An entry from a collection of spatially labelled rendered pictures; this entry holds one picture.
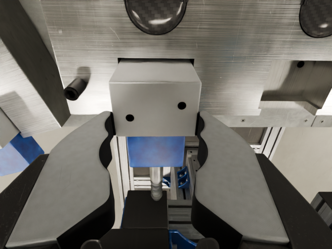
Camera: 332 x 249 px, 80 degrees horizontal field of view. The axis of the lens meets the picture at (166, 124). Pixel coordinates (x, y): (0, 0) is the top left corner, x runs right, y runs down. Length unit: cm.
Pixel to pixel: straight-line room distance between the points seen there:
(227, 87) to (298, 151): 150
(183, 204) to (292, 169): 128
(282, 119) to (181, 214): 36
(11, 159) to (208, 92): 21
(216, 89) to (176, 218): 43
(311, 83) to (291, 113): 11
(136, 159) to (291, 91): 15
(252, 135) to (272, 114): 81
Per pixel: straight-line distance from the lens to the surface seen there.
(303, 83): 22
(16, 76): 23
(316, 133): 161
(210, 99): 16
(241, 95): 17
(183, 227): 54
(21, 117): 25
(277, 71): 20
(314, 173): 189
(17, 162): 27
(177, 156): 15
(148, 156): 15
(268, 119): 31
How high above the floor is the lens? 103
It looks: 58 degrees down
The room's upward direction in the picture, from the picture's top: 177 degrees clockwise
